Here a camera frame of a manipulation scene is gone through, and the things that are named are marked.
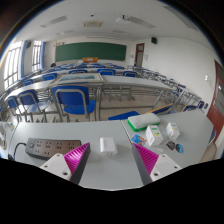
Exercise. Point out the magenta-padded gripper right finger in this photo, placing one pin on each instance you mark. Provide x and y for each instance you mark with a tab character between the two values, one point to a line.
163	166

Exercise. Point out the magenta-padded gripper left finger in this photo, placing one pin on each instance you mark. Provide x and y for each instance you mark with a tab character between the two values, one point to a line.
56	165

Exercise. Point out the grey power strip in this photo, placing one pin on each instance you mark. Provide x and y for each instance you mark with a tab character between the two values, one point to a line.
50	148

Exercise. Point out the small blue round item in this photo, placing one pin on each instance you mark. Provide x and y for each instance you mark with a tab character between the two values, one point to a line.
179	148

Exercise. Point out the white box with green print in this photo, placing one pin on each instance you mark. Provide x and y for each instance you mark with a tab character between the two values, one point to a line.
154	136

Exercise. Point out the colourful printed card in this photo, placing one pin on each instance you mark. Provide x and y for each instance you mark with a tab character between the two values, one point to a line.
138	140

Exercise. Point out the small white box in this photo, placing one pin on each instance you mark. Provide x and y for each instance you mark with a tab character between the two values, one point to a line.
173	131

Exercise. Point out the sheet with colourful stickers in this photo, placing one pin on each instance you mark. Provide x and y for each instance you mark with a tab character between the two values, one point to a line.
6	135

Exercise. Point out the blue chair seat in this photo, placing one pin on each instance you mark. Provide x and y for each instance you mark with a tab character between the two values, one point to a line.
124	115

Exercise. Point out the large blue classroom chair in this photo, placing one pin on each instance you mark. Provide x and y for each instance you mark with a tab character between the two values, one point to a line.
73	100

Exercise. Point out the red door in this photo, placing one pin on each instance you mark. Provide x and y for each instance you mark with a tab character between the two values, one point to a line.
217	103

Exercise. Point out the framed picture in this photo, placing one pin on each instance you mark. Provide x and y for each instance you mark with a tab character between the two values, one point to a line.
78	78

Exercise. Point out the long grey classroom desk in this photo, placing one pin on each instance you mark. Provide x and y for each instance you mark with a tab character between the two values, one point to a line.
136	81

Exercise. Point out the group of blue chairs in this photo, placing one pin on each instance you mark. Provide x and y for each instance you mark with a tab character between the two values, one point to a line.
106	71

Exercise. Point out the large window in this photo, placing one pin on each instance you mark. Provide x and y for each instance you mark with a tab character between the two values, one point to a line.
11	65

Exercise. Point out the orange lectern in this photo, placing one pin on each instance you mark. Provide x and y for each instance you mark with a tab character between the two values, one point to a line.
90	59

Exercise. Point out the narrow window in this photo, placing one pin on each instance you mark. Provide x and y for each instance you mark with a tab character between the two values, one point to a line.
36	55

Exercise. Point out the brown door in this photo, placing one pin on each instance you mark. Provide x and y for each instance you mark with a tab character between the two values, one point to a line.
139	55

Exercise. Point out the green blackboard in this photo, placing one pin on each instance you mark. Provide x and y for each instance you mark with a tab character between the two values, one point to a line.
90	51

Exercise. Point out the group of ceiling lights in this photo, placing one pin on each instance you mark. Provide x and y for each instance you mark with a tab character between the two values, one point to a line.
53	21

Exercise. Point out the ceiling air conditioner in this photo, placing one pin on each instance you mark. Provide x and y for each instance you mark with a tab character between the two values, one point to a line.
92	24

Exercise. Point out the ceiling projector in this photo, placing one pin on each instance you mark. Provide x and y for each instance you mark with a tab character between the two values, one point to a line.
122	19

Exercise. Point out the black wall speaker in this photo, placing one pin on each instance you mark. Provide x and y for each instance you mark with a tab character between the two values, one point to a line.
154	40

